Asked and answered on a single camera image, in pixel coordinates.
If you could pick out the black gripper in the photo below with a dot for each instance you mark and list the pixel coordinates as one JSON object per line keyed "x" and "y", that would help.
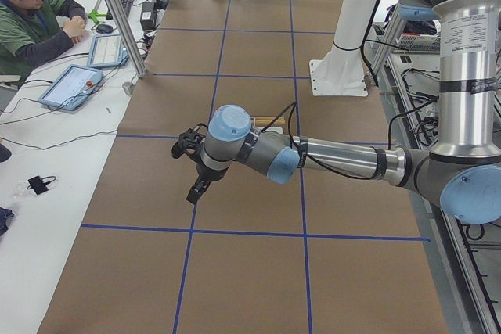
{"x": 206, "y": 173}

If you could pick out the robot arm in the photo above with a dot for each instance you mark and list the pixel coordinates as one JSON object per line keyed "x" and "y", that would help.
{"x": 459, "y": 168}

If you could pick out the left wooden rack rod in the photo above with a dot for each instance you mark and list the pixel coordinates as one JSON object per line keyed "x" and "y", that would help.
{"x": 270, "y": 118}

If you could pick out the black power adapter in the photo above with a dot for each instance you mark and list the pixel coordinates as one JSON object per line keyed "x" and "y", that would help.
{"x": 148, "y": 16}

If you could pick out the black computer mouse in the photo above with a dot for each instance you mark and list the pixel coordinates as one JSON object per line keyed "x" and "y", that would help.
{"x": 104, "y": 29}

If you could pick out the green toy object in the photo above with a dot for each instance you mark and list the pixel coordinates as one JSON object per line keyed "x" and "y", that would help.
{"x": 95, "y": 16}

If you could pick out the far blue teach pendant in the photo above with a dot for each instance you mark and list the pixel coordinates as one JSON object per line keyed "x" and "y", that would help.
{"x": 107, "y": 51}

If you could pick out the blue teach pendant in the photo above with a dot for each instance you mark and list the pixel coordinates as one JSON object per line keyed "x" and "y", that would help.
{"x": 107, "y": 51}
{"x": 72, "y": 88}

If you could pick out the small black dongle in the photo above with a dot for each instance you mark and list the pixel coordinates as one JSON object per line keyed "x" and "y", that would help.
{"x": 40, "y": 184}

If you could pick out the near blue teach pendant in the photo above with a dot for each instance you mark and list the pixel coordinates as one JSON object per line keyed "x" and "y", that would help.
{"x": 72, "y": 88}

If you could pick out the person in green shirt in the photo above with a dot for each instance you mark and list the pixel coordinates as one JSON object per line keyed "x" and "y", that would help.
{"x": 34, "y": 32}

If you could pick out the dark blue cloth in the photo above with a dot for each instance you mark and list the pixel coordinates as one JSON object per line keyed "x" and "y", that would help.
{"x": 5, "y": 215}

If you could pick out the aluminium frame post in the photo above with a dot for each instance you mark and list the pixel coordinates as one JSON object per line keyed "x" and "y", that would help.
{"x": 128, "y": 38}

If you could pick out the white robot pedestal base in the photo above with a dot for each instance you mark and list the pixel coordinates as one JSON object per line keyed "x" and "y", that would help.
{"x": 340, "y": 72}

